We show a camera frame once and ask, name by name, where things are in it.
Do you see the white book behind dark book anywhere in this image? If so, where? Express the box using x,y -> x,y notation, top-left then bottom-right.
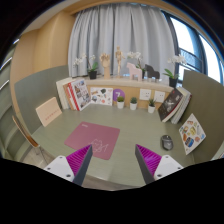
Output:
171,87 -> 192,124

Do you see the white orchid left pot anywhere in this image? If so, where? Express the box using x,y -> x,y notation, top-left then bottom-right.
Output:
73,54 -> 98,79

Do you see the wooden chair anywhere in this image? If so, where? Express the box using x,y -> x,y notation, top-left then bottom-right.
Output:
11,115 -> 49,166

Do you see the pink mouse pad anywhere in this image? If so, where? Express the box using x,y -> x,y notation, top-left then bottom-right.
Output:
64,122 -> 120,160

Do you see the wooden mannequin figure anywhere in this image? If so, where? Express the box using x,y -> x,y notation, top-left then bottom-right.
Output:
115,47 -> 124,70

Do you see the grey curtain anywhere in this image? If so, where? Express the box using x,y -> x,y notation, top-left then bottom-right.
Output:
68,3 -> 174,77

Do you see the colourful sticker sheet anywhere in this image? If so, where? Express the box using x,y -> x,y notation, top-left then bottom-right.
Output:
179,114 -> 206,155

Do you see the wooden hand model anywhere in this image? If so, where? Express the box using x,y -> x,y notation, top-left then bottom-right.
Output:
100,53 -> 110,79

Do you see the red white magazine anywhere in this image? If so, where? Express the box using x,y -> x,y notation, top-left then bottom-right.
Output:
68,79 -> 90,111

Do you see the beige card with red text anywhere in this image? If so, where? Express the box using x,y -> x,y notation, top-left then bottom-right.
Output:
36,97 -> 62,127

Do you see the purple round sign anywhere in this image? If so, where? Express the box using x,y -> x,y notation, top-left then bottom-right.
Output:
113,89 -> 125,101

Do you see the white book stack left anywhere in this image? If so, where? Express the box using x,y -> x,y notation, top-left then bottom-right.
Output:
56,77 -> 74,109

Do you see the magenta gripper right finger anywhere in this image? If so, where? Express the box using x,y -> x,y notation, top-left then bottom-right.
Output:
135,144 -> 183,184

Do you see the white illustrated card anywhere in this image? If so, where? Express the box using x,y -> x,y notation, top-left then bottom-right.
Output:
90,87 -> 113,106

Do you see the small potted plant left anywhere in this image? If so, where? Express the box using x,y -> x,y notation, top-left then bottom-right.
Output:
117,96 -> 124,109

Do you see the black wooden horse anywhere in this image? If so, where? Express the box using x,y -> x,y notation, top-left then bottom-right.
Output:
145,64 -> 160,80

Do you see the small potted plant middle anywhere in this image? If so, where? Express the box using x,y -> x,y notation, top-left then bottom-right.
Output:
130,97 -> 137,110

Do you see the small potted plant right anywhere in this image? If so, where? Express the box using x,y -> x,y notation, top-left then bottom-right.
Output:
148,98 -> 155,114

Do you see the pink wooden horse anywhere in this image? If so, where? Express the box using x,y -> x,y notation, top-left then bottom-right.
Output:
127,63 -> 142,81

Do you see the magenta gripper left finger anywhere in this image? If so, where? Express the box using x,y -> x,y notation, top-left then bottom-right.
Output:
44,145 -> 93,186

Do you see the white orchid right pot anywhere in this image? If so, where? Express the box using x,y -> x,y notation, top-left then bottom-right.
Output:
164,54 -> 187,88

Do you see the grey computer mouse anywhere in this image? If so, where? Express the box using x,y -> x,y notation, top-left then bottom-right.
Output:
161,135 -> 174,150

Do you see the white orchid pot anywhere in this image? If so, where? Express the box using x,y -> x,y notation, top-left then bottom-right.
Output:
164,54 -> 187,88
73,54 -> 98,79

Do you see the small potted plant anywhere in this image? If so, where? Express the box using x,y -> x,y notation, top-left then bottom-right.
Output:
130,97 -> 137,110
117,96 -> 124,109
148,98 -> 155,114

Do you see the white wall socket left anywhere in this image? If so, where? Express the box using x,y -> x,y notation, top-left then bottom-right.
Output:
139,89 -> 151,100

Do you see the white wall socket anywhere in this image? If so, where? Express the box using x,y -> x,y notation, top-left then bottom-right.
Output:
139,89 -> 151,100
154,91 -> 165,103

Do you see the dark book leaning right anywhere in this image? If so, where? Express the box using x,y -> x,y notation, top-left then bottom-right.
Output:
158,89 -> 183,122

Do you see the white orchid middle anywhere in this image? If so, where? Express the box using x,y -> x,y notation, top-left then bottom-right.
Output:
127,51 -> 145,71

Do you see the white wall socket right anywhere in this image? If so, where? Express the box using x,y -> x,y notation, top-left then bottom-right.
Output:
154,91 -> 165,103

